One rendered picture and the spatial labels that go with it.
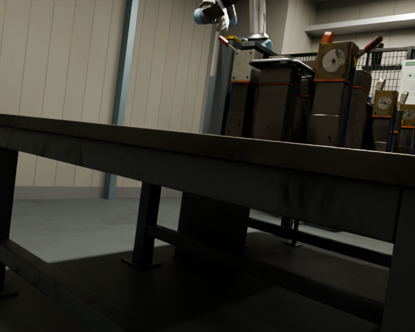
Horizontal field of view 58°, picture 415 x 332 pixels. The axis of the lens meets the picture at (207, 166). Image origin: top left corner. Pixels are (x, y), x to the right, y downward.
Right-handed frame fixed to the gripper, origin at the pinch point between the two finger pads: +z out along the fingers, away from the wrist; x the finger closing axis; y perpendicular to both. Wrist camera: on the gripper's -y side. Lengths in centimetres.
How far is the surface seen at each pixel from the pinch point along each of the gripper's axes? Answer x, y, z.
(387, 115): -79, -39, 2
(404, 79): -129, -47, -93
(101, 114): -48, 216, -140
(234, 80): -17.3, -1.1, 25.2
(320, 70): -24, -32, 38
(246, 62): -14.6, -7.8, 22.4
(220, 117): -29.8, 15.5, 23.2
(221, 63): -15.8, 7.6, 6.4
